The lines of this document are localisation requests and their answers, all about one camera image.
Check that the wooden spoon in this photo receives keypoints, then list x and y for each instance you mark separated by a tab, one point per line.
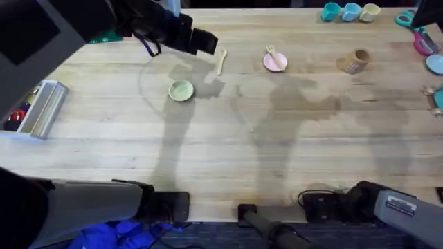
221	62

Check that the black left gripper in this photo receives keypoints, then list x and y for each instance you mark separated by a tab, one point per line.
155	26

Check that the blue plate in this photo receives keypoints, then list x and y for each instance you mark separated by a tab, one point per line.
436	64

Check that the wooden fork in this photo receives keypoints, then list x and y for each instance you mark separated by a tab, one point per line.
275	57

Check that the blue cloth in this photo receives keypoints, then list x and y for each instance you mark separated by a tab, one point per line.
117	235

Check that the pale green bowl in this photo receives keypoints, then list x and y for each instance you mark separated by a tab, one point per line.
180	90

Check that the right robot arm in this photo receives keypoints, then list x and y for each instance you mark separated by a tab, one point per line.
408	211

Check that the pink plate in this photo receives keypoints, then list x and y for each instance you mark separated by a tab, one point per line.
269	63

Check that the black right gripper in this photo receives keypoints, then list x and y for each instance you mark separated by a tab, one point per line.
431	12

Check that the black rail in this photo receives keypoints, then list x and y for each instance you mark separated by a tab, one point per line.
346	237

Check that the green board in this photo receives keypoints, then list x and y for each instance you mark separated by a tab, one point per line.
107	37

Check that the pink scissors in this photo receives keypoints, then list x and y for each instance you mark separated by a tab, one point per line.
424	43

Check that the brown cup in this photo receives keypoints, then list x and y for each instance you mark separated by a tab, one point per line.
354	61

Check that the teal cup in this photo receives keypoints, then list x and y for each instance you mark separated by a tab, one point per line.
329	12

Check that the light blue cup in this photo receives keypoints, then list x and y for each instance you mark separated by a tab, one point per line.
351	12

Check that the teal tool with knobs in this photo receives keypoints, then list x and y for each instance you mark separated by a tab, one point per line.
439	98

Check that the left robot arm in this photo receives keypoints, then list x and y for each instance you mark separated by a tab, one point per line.
86	204

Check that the white box with tools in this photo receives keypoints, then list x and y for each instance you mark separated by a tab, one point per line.
43	107

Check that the cream cup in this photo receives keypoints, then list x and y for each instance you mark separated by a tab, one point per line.
369	13

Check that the black pole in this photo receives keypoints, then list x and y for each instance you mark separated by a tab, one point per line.
266	228

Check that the teal scissors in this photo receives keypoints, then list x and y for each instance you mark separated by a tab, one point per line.
403	20

